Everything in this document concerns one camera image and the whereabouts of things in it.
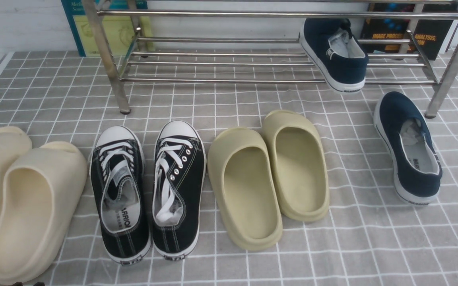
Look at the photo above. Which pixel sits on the navy shoe on rack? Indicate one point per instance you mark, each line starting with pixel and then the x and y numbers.
pixel 331 45

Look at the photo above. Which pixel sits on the steel shoe rack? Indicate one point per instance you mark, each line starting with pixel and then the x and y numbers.
pixel 137 52

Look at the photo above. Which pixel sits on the navy shoe on floor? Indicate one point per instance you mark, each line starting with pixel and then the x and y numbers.
pixel 417 171

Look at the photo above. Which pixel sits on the olive slipper left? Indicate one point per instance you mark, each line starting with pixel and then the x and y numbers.
pixel 240 174

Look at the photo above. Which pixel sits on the olive slipper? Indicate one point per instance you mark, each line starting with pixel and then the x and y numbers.
pixel 240 174
pixel 298 165

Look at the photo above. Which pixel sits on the black canvas sneaker right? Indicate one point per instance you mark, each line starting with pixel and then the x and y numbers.
pixel 179 175

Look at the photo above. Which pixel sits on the black canvas sneaker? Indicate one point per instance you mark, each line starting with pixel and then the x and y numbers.
pixel 179 175
pixel 116 170

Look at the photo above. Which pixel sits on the olive slipper right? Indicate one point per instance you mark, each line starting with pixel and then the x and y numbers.
pixel 298 165

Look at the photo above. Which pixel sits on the black canvas sneaker left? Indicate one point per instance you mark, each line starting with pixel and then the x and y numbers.
pixel 116 170

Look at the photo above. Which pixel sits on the teal yellow book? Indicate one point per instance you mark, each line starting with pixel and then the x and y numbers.
pixel 119 29

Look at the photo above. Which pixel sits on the grey checked tablecloth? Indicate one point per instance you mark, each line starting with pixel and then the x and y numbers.
pixel 368 238

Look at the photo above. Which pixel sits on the black image processing book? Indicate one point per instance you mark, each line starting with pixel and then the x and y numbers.
pixel 430 34

